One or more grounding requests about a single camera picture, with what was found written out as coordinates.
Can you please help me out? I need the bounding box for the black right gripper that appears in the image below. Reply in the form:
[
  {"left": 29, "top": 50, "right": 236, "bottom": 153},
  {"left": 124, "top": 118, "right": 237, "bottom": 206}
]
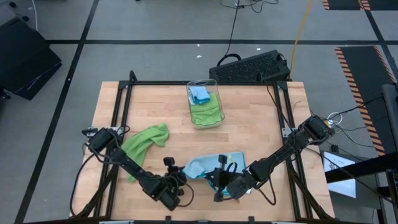
[{"left": 203, "top": 154, "right": 259, "bottom": 203}]

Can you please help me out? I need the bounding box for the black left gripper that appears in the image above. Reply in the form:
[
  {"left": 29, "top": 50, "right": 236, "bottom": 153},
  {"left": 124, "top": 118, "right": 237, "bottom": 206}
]
[{"left": 155, "top": 157, "right": 189, "bottom": 212}]

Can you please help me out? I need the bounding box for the light blue microfiber towel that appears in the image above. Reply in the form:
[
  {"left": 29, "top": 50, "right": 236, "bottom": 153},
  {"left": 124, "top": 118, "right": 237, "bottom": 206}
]
[
  {"left": 188, "top": 86, "right": 211, "bottom": 105},
  {"left": 182, "top": 151, "right": 249, "bottom": 196}
]

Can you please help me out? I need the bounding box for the green microfiber towel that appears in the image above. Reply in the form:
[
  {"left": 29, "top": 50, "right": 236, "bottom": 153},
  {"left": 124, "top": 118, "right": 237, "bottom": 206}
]
[
  {"left": 190, "top": 92, "right": 224, "bottom": 127},
  {"left": 121, "top": 123, "right": 170, "bottom": 184}
]

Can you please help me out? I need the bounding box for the clear plastic bin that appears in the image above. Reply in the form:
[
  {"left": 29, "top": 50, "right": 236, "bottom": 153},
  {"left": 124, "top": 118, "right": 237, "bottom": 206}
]
[{"left": 185, "top": 79, "right": 226, "bottom": 130}]

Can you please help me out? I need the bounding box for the black perforated computer case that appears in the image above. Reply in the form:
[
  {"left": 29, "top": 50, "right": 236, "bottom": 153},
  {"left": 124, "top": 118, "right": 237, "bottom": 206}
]
[{"left": 208, "top": 49, "right": 292, "bottom": 83}]

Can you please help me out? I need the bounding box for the white-screen monitor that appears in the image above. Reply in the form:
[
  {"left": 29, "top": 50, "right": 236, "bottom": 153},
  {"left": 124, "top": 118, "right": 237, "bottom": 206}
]
[{"left": 323, "top": 151, "right": 357, "bottom": 199}]

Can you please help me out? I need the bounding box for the hazard-striped black floor mat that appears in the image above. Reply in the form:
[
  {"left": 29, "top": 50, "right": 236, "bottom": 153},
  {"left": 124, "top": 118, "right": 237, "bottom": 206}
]
[
  {"left": 322, "top": 0, "right": 398, "bottom": 11},
  {"left": 334, "top": 45, "right": 398, "bottom": 156}
]

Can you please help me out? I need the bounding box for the large black floor case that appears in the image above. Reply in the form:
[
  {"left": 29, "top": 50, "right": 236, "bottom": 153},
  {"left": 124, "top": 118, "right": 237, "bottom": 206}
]
[{"left": 0, "top": 17, "right": 63, "bottom": 101}]

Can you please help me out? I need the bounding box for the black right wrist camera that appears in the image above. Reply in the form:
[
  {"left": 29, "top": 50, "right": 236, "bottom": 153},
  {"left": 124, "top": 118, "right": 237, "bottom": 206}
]
[{"left": 217, "top": 170, "right": 236, "bottom": 189}]

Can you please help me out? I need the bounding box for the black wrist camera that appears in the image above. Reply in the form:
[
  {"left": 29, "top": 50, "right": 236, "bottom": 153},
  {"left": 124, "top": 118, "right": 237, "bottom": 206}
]
[
  {"left": 217, "top": 170, "right": 236, "bottom": 189},
  {"left": 169, "top": 171, "right": 188, "bottom": 188}
]

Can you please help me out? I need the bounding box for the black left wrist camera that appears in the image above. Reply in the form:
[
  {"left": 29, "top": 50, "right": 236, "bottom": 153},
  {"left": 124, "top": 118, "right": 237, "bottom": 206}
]
[{"left": 169, "top": 171, "right": 188, "bottom": 188}]

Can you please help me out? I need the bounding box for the white coiled cable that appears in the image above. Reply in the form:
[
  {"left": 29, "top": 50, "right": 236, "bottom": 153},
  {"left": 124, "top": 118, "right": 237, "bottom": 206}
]
[{"left": 326, "top": 111, "right": 343, "bottom": 125}]

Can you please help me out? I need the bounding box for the black neighbouring rig frame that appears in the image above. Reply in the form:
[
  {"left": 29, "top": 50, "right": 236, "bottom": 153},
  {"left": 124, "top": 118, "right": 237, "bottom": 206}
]
[{"left": 325, "top": 83, "right": 398, "bottom": 224}]

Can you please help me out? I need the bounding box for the black hanging cable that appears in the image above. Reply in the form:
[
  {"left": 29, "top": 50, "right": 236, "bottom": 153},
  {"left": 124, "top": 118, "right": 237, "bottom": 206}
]
[{"left": 219, "top": 0, "right": 279, "bottom": 58}]

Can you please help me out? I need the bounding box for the yellow hanging cable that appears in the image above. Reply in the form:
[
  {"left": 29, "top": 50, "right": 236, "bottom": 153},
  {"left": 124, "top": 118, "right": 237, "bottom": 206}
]
[{"left": 287, "top": 0, "right": 313, "bottom": 80}]

